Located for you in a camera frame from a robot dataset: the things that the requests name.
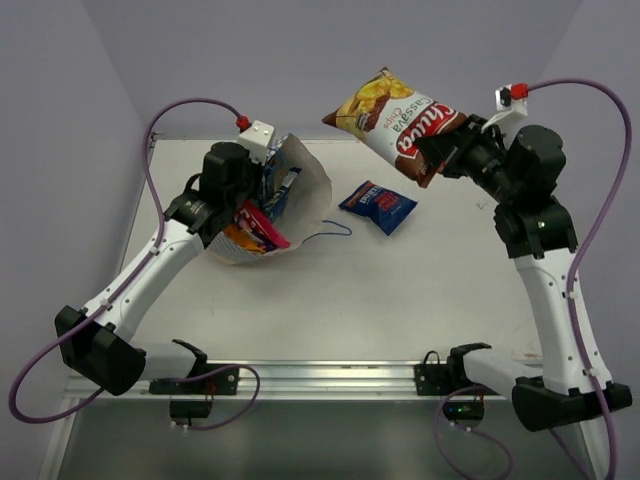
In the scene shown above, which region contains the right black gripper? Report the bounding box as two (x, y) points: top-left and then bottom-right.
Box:
(415, 113), (520, 204)

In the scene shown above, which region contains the blue white snack bag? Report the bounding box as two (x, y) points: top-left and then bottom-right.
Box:
(258, 145), (302, 221)

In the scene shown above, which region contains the brown cassava chips bag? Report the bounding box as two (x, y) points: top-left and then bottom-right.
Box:
(322, 68), (467, 188)

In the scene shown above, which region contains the blue patterned paper bag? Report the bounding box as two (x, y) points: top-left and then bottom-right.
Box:
(208, 133), (333, 265)

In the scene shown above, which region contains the dark blue chip bag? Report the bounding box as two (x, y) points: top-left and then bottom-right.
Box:
(339, 181), (418, 236)

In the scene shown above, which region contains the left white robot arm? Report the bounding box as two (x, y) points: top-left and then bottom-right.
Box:
(54, 142), (268, 396)

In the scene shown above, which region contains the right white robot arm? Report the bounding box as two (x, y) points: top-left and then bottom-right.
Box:
(416, 116), (632, 432)

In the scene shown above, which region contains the pink Real snack packet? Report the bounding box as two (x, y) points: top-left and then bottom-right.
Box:
(236, 200), (290, 249)

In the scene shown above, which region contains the orange snack packet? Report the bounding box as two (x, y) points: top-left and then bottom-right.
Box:
(223, 224), (265, 254)

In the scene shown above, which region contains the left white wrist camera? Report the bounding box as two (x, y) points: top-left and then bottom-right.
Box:
(237, 121), (275, 166)

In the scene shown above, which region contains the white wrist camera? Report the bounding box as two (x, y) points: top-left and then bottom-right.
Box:
(237, 121), (275, 166)
(481, 83), (529, 133)

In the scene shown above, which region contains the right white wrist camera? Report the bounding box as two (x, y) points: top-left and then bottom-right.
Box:
(481, 83), (529, 133)

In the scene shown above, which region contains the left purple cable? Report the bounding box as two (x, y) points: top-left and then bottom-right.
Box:
(8, 98), (261, 432)

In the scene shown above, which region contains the aluminium mounting rail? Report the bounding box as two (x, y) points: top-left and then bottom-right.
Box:
(62, 359), (551, 401)

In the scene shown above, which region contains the left black base bracket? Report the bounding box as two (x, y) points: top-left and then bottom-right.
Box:
(149, 339), (240, 426)

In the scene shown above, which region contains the black base bracket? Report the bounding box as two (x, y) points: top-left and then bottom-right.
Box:
(413, 343), (489, 427)
(149, 339), (240, 426)

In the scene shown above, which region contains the right black base bracket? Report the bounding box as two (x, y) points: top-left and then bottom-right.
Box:
(413, 343), (489, 427)

